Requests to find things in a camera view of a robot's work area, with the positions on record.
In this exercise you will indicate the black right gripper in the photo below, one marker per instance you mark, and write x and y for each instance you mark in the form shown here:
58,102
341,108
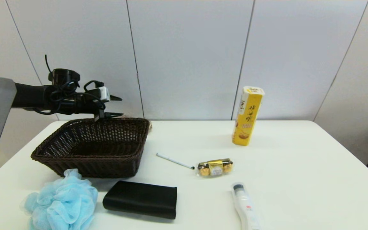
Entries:
88,105

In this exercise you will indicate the beige seashell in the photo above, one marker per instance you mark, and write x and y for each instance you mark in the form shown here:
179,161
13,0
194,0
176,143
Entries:
150,126

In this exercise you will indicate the dark brown wicker basket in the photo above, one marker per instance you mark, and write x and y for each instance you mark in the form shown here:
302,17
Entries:
91,150

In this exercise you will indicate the white pen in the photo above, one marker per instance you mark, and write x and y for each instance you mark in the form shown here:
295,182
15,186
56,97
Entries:
174,161

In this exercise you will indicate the black rectangular pouch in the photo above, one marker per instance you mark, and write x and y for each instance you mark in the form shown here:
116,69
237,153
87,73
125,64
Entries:
139,199

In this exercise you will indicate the light blue bath loofah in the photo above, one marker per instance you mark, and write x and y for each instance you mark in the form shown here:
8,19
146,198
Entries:
62,201

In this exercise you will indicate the gold chocolate balls pack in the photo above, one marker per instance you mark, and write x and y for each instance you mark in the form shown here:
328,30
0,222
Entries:
215,167

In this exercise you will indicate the tall yellow snack box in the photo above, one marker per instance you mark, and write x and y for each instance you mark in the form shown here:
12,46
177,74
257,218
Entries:
246,111

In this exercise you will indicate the white plastic bottle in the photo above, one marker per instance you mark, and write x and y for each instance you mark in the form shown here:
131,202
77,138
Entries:
246,207

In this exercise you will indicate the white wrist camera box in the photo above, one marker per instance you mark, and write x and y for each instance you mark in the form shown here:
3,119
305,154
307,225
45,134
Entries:
103,93

